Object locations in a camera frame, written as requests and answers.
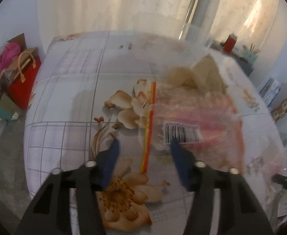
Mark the grey window post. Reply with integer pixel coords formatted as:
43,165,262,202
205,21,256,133
180,0,220,42

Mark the teal pen holder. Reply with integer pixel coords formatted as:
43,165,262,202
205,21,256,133
241,43,260,65

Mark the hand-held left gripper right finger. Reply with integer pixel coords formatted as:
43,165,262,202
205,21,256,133
170,139,274,235

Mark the blue tissue pack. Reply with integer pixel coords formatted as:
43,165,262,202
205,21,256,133
259,78,282,107

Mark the clear zip bag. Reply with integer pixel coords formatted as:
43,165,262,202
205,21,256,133
136,78,247,174

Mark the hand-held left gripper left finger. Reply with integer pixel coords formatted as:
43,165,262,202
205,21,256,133
16,138,121,235

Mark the red gift bag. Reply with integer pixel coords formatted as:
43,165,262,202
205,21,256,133
8,51,41,110

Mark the brown paper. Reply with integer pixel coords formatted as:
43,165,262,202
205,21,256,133
167,55,228,95

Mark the red thermos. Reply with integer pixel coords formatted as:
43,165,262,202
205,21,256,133
223,35,237,53

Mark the teal box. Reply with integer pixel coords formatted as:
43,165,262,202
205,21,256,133
0,95,20,120

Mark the grey cabinet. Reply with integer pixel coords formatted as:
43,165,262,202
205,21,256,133
212,42,254,76

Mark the pink printed plastic bag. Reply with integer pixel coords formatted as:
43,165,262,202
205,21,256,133
244,147,287,201

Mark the floral tablecloth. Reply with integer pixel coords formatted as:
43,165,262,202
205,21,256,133
24,31,287,235

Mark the patterned orange box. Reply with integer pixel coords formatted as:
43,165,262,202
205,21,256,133
272,83,287,121

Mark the pink plush item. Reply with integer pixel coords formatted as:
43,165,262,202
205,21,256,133
0,42,20,75

